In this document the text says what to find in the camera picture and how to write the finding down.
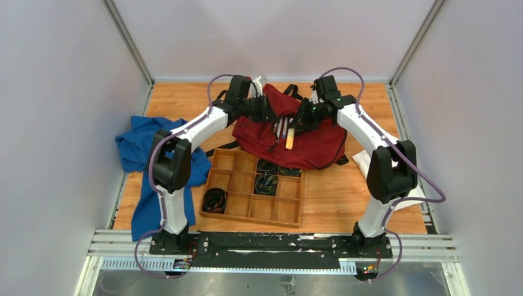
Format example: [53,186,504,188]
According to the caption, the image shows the red backpack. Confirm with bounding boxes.
[220,84,348,170]

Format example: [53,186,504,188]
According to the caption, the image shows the wooden compartment tray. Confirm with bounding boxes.
[199,149,304,228]

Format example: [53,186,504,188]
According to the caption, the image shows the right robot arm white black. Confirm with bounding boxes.
[298,75,418,258]

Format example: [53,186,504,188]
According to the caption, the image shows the coiled cable tray middle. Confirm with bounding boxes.
[253,172,278,196]

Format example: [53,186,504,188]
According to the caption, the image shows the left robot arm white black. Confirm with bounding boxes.
[147,75,270,255]

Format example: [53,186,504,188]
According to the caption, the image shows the coiled black cable front left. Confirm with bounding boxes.
[202,187,229,215]

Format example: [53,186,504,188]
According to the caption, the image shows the white marker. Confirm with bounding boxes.
[276,118,284,139]

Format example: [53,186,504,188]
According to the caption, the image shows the blue capped marker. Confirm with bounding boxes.
[282,117,289,139]

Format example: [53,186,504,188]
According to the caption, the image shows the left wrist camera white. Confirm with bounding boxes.
[252,75,268,97]

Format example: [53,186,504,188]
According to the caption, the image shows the blue cloth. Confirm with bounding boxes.
[115,115,212,242]

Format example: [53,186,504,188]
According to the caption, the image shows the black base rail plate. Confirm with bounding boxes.
[149,232,392,269]

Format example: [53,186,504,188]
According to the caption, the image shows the white paper towel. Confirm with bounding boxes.
[352,150,426,211]

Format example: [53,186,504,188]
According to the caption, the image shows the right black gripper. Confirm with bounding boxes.
[289,97,326,133]

